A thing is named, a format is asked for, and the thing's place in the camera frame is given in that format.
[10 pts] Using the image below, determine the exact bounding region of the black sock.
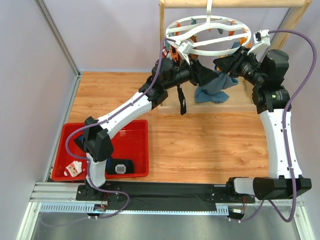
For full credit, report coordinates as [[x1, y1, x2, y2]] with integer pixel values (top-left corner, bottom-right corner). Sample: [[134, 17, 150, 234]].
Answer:
[[72, 134, 135, 175], [177, 85, 187, 116]]

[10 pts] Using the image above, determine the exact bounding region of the teal blue hanging sock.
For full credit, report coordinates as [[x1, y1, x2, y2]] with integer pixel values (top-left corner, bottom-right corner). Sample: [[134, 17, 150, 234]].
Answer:
[[194, 66, 239, 104]]

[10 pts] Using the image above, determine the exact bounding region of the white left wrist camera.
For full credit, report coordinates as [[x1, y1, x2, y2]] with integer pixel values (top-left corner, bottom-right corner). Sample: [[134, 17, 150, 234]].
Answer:
[[177, 40, 194, 65]]

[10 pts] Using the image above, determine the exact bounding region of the red plastic bin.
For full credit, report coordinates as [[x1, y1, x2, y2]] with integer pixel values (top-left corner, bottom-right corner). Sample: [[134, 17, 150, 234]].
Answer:
[[50, 119, 149, 182]]

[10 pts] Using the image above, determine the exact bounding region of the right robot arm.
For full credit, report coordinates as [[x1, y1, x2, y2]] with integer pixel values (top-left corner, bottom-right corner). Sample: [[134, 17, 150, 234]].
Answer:
[[213, 47, 312, 200]]

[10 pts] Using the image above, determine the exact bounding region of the wooden rack frame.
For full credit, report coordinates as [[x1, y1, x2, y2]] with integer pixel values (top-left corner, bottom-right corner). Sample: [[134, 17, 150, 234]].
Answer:
[[158, 0, 312, 114]]

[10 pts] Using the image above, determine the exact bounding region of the black base mat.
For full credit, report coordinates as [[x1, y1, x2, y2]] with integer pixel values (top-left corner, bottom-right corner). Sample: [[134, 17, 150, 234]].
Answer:
[[75, 181, 255, 213]]

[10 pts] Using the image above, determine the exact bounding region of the white round clip hanger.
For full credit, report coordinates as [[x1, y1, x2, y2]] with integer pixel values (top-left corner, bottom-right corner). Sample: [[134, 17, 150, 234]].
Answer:
[[164, 0, 252, 57]]

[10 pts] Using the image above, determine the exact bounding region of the aluminium rail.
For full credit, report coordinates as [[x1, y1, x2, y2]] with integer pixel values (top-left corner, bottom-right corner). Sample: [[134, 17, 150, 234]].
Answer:
[[29, 181, 311, 221]]

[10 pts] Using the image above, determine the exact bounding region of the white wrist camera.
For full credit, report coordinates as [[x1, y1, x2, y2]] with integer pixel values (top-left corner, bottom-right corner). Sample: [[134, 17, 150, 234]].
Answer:
[[247, 29, 271, 55], [177, 40, 194, 65]]

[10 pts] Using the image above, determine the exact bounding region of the red santa sock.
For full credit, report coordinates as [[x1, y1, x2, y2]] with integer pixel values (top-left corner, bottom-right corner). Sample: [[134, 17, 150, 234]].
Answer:
[[62, 160, 87, 181], [162, 45, 173, 60]]

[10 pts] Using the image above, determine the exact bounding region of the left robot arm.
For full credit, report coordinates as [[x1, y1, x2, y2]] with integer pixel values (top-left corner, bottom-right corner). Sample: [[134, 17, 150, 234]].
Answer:
[[81, 58, 219, 200]]

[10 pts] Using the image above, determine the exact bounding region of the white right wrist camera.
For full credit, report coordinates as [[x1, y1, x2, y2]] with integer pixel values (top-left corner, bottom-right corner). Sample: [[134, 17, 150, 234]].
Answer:
[[247, 29, 271, 55]]

